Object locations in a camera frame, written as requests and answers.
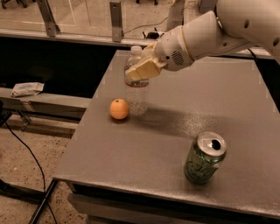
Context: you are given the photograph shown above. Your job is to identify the orange fruit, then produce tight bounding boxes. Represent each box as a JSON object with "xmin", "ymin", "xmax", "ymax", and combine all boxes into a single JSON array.
[{"xmin": 109, "ymin": 99, "xmax": 129, "ymax": 120}]

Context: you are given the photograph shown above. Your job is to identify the grey metal side shelf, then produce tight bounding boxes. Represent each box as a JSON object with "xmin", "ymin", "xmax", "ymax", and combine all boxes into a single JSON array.
[{"xmin": 0, "ymin": 87, "xmax": 91, "ymax": 119}]

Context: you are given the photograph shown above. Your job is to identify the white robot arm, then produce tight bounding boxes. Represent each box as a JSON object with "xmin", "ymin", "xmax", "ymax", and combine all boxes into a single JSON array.
[{"xmin": 125, "ymin": 0, "xmax": 280, "ymax": 81}]

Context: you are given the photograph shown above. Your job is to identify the black floor cable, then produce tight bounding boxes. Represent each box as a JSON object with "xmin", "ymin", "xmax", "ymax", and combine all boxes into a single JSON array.
[{"xmin": 0, "ymin": 121, "xmax": 59, "ymax": 224}]

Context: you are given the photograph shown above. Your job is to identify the black table leg bar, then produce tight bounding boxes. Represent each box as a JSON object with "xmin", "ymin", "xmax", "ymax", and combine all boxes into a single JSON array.
[{"xmin": 28, "ymin": 179, "xmax": 58, "ymax": 224}]

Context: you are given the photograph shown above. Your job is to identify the green soda can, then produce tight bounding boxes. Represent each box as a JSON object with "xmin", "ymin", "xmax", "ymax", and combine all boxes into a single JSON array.
[{"xmin": 185, "ymin": 132, "xmax": 227, "ymax": 184}]

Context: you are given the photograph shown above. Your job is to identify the metal rail bracket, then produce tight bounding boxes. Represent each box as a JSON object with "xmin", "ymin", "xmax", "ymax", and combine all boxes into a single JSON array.
[
  {"xmin": 36, "ymin": 0, "xmax": 60, "ymax": 38},
  {"xmin": 109, "ymin": 0, "xmax": 123, "ymax": 43}
]

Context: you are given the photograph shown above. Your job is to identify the middle metal rail bracket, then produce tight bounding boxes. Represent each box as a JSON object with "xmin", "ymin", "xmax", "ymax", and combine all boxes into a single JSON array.
[{"xmin": 109, "ymin": 0, "xmax": 123, "ymax": 43}]

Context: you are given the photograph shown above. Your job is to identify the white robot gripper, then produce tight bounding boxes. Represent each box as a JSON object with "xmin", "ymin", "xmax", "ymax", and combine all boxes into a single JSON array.
[{"xmin": 125, "ymin": 26, "xmax": 194, "ymax": 81}]

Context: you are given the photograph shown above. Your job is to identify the white wipes packet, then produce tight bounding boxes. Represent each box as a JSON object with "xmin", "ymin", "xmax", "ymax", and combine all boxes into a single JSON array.
[{"xmin": 10, "ymin": 82, "xmax": 45, "ymax": 97}]

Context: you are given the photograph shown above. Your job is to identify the clear plastic water bottle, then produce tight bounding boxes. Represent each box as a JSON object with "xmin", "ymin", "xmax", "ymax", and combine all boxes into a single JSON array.
[{"xmin": 124, "ymin": 45, "xmax": 149, "ymax": 116}]

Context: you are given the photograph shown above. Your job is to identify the left metal rail bracket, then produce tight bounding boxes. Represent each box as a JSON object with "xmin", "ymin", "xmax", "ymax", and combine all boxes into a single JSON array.
[{"xmin": 36, "ymin": 0, "xmax": 60, "ymax": 38}]

